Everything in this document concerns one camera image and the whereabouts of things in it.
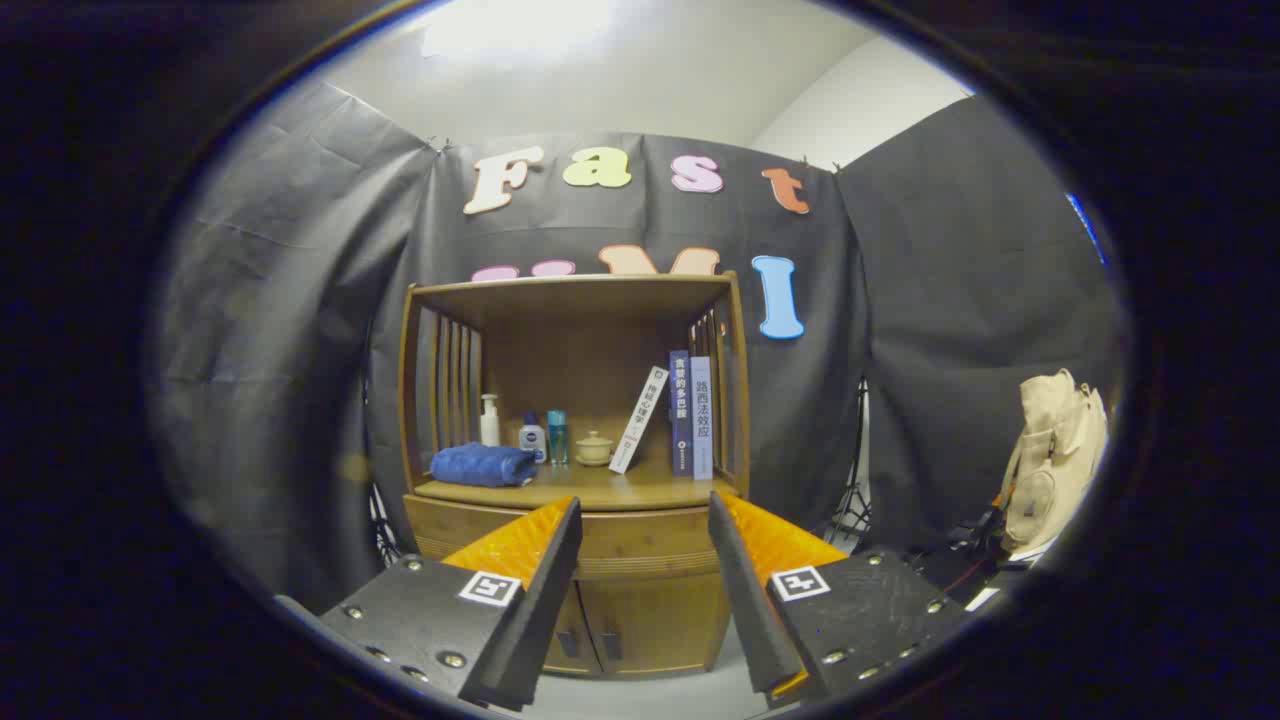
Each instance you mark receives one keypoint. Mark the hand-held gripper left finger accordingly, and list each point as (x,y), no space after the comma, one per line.
(545,610)

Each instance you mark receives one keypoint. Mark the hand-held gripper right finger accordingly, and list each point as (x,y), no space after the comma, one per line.
(750,600)

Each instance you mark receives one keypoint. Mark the wooden drawer with black knob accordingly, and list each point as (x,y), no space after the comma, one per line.
(640,540)

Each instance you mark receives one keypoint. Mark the wooden cabinet door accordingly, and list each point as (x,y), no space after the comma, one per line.
(665,625)
(570,625)

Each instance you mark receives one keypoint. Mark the wooden countertop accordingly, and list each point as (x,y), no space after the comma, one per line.
(590,487)

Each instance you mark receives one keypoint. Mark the wooden cabinet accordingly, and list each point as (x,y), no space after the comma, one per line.
(590,330)

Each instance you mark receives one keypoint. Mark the black light stand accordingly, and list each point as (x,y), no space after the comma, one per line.
(858,500)

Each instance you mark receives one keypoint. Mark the blue folded towel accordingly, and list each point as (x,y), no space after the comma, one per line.
(482,466)

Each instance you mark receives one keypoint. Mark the beige lidded teacup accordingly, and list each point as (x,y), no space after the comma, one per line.
(594,450)

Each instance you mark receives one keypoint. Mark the white lotion bottle blue cap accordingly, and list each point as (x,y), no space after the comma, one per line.
(532,440)

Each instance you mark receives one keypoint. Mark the clear blue bottle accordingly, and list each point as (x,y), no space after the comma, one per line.
(557,438)

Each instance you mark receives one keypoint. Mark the pale blue book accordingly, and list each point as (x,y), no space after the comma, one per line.
(702,420)

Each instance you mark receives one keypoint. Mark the white pump bottle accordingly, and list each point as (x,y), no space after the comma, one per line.
(489,425)

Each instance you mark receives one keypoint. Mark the dark blue book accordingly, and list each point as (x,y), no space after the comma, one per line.
(680,415)

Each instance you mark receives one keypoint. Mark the white book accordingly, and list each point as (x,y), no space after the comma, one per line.
(640,415)

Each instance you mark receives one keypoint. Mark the beige backpack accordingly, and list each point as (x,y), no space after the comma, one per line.
(1055,460)

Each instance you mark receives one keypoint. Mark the black backdrop cloth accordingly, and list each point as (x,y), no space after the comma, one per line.
(300,350)

